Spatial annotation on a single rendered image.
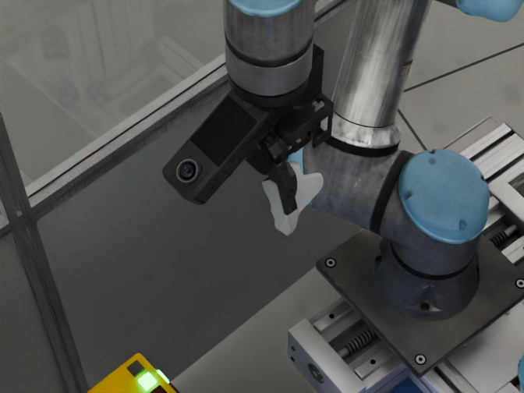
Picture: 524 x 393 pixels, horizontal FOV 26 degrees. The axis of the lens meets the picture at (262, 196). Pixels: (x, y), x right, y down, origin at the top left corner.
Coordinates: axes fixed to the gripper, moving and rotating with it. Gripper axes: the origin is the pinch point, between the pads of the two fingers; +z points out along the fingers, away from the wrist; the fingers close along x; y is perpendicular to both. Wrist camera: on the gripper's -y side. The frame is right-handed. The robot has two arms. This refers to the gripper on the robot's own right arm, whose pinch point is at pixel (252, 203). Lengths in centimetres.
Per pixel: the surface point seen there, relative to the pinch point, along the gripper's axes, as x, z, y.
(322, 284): 43, 148, 60
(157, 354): 46, 125, 12
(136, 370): 10.2, 40.2, -11.7
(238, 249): 46, 108, 36
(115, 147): 45, 48, 11
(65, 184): 45, 48, 1
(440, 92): 65, 148, 125
